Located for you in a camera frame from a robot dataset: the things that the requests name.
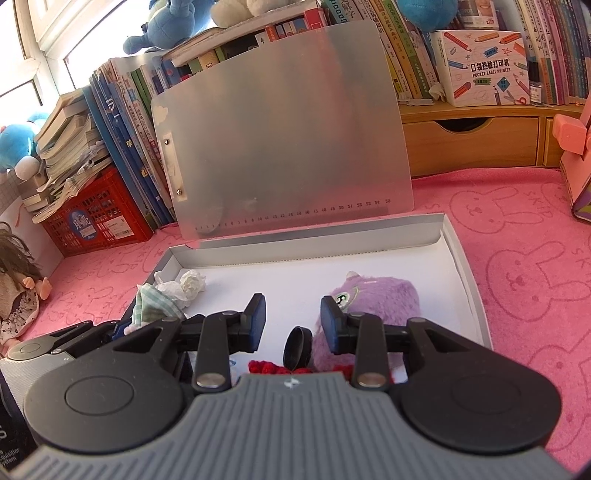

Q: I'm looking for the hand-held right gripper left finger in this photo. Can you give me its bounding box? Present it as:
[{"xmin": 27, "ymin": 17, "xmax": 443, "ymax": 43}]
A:
[{"xmin": 113, "ymin": 292, "xmax": 268, "ymax": 393}]

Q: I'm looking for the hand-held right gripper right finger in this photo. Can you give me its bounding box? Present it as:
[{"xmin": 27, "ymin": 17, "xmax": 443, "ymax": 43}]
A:
[{"xmin": 320, "ymin": 295, "xmax": 470, "ymax": 389}]

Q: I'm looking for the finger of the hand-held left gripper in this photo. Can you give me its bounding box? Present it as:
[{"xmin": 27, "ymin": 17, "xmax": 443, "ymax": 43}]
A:
[{"xmin": 45, "ymin": 320, "xmax": 136, "ymax": 354}]

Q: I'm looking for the black round lid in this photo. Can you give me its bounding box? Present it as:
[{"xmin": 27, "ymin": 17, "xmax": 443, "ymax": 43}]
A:
[{"xmin": 283, "ymin": 325, "xmax": 315, "ymax": 371}]

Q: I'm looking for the grey cardboard box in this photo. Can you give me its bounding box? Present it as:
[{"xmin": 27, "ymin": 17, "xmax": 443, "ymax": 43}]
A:
[{"xmin": 117, "ymin": 212, "xmax": 494, "ymax": 385}]

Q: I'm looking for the red crochet bow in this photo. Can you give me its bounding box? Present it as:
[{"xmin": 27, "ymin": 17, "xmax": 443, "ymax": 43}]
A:
[{"xmin": 247, "ymin": 359, "xmax": 394, "ymax": 385}]

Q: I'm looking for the purple plush toy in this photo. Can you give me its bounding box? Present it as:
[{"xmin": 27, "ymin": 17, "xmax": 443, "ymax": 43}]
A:
[{"xmin": 311, "ymin": 271, "xmax": 422, "ymax": 376}]

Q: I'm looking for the white tissue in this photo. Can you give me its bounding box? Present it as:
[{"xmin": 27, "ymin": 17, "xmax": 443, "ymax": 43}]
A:
[{"xmin": 154, "ymin": 270, "xmax": 207, "ymax": 308}]

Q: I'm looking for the green checked cloth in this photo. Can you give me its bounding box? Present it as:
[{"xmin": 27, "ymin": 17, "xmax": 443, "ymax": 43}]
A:
[{"xmin": 131, "ymin": 283, "xmax": 188, "ymax": 329}]

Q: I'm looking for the brown-haired doll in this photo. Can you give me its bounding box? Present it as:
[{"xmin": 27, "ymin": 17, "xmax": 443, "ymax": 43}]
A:
[{"xmin": 0, "ymin": 221, "xmax": 52, "ymax": 357}]

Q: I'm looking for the white cardboard box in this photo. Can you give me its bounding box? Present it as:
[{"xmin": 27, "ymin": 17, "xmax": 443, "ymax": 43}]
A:
[{"xmin": 0, "ymin": 202, "xmax": 62, "ymax": 274}]

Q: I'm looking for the red plastic basket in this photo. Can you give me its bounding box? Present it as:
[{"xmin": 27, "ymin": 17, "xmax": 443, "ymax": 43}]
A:
[{"xmin": 41, "ymin": 165, "xmax": 154, "ymax": 258}]

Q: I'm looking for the stack of paperback books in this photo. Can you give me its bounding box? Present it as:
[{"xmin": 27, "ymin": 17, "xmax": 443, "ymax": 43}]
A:
[{"xmin": 20, "ymin": 87, "xmax": 115, "ymax": 225}]

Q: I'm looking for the pink rabbit-print blanket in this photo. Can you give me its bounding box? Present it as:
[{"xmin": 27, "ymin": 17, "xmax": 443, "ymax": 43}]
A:
[{"xmin": 14, "ymin": 166, "xmax": 591, "ymax": 462}]

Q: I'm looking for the row of thin blue books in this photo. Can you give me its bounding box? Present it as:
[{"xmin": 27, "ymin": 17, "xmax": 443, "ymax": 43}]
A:
[{"xmin": 82, "ymin": 54, "xmax": 186, "ymax": 232}]

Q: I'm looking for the wooden drawer organizer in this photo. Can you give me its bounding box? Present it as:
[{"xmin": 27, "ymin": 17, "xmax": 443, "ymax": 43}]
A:
[{"xmin": 399, "ymin": 100, "xmax": 585, "ymax": 179}]

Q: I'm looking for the white pencil-print box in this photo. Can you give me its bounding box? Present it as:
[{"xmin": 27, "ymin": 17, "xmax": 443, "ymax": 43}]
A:
[{"xmin": 431, "ymin": 30, "xmax": 531, "ymax": 109}]

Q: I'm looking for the pink triangular toy house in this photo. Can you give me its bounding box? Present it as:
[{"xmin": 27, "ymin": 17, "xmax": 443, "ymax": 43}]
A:
[{"xmin": 551, "ymin": 98, "xmax": 591, "ymax": 225}]

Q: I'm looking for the white plush toy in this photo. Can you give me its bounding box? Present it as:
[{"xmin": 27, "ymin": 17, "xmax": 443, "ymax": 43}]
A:
[{"xmin": 212, "ymin": 0, "xmax": 320, "ymax": 27}]

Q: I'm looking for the small dark bottle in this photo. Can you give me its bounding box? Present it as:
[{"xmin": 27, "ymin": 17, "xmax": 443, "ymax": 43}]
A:
[{"xmin": 528, "ymin": 59, "xmax": 544, "ymax": 105}]

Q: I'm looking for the round blue plush toy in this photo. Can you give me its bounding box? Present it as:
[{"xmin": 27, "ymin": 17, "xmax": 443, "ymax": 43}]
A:
[{"xmin": 396, "ymin": 0, "xmax": 459, "ymax": 34}]

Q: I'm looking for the small pale product box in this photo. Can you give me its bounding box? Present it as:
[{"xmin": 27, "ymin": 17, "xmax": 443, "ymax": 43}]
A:
[{"xmin": 457, "ymin": 0, "xmax": 500, "ymax": 31}]

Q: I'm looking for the white window frame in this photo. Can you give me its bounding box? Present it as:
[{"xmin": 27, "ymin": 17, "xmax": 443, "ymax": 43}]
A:
[{"xmin": 0, "ymin": 0, "xmax": 131, "ymax": 121}]

